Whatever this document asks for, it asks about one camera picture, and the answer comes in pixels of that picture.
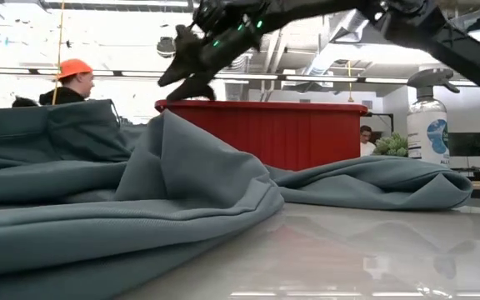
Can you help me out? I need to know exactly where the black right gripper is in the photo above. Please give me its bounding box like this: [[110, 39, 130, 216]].
[[157, 24, 262, 103]]

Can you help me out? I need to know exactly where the teal grey shirt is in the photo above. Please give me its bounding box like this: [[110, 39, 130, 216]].
[[0, 98, 473, 300]]

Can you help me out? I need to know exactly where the red plastic laundry bin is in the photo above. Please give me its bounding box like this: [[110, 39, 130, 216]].
[[154, 98, 368, 172]]

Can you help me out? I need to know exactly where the person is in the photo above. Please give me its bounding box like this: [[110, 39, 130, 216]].
[[359, 124, 378, 158], [38, 57, 96, 106]]

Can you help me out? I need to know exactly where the long ceiling light strip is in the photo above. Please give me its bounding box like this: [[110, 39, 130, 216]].
[[0, 66, 480, 88]]

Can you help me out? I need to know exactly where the small potted succulent plant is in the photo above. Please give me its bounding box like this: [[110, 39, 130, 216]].
[[372, 132, 410, 158]]

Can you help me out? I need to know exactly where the clear spray bottle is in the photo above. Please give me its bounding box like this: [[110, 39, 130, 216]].
[[406, 68, 461, 168]]

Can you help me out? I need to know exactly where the black monitor stand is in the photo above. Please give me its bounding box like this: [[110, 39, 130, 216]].
[[451, 141, 480, 183]]

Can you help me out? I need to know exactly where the black ceiling dome camera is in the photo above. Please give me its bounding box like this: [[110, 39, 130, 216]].
[[156, 36, 178, 59]]

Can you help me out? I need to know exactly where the silver ventilation duct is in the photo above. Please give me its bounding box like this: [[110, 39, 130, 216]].
[[306, 7, 374, 76]]

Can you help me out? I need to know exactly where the black wall monitor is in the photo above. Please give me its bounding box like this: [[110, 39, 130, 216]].
[[449, 132, 480, 158]]

